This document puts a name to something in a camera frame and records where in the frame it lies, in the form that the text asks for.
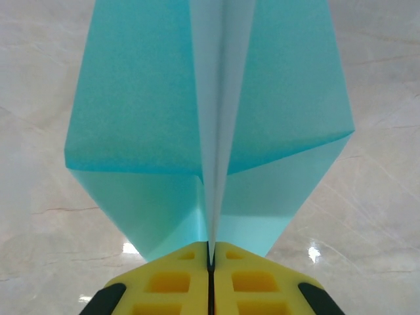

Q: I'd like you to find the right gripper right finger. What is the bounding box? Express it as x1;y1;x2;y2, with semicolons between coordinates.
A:
211;241;342;315

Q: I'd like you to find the teal cloth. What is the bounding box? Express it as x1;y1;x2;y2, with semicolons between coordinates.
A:
63;0;357;263

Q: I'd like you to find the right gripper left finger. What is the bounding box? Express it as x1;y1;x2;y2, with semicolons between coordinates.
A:
78;241;209;315

